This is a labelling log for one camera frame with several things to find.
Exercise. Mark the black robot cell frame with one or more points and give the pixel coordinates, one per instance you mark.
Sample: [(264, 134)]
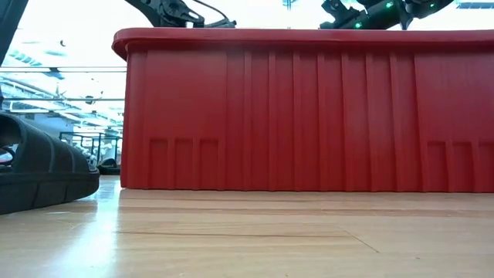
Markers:
[(88, 133)]

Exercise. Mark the ceiling vent grille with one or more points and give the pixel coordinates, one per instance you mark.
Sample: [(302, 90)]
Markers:
[(476, 5)]

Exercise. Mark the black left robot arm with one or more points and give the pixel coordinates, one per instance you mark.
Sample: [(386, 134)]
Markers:
[(166, 11)]

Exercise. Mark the large red plastic bin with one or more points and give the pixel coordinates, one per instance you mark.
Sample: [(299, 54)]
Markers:
[(308, 116)]

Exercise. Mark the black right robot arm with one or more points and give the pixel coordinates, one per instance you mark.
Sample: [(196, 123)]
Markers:
[(378, 15)]

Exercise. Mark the black foam slide sandal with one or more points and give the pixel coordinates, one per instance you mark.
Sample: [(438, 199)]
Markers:
[(46, 177)]

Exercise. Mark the grey ceiling rail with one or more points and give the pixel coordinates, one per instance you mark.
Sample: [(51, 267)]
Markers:
[(58, 99)]

